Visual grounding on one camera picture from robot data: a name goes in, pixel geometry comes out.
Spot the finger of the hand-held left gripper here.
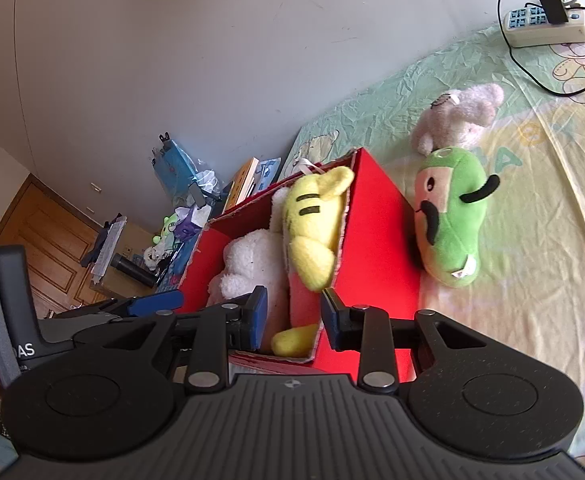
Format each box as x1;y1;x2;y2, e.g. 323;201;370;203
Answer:
87;289;184;318

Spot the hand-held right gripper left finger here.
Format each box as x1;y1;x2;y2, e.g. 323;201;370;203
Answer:
75;285;269;393

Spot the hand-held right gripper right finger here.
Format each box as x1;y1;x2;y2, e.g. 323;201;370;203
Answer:
321;287;488;393

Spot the white fluffy plush toy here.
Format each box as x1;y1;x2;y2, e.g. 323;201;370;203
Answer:
206;187;293;346

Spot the red cardboard box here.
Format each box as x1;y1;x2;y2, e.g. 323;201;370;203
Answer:
175;147;421;376

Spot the yellow tiger plush toy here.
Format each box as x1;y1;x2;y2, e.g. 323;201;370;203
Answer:
271;165;356;358

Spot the green mustache plush toy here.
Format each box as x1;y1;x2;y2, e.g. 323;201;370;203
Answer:
413;146;502;289

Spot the pale bunny plush toy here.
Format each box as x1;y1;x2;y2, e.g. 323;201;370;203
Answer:
411;82;505;156

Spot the black bottle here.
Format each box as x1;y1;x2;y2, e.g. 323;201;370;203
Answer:
111;253;158;286

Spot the wooden door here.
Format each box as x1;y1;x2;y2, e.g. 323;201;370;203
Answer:
0;175;106;391

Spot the pile of cardboard boxes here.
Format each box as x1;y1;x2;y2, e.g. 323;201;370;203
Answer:
90;220;158;301

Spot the stack of white papers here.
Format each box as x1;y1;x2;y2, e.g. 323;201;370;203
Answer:
80;212;128;278

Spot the small green frog toy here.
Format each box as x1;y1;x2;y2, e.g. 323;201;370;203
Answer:
152;214;178;246

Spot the purple tissue pack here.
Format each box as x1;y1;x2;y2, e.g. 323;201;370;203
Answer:
175;205;210;241

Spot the yellow book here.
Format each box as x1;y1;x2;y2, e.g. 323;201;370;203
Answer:
222;157;260;211

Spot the blue plastic bag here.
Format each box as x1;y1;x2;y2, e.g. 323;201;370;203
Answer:
151;132;213;196

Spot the blue white booklet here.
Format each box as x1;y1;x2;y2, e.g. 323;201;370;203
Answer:
252;157;280;193

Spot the white power strip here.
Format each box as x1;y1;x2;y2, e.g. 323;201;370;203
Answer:
503;4;585;48

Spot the black charger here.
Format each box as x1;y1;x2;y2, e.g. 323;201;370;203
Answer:
533;0;569;25

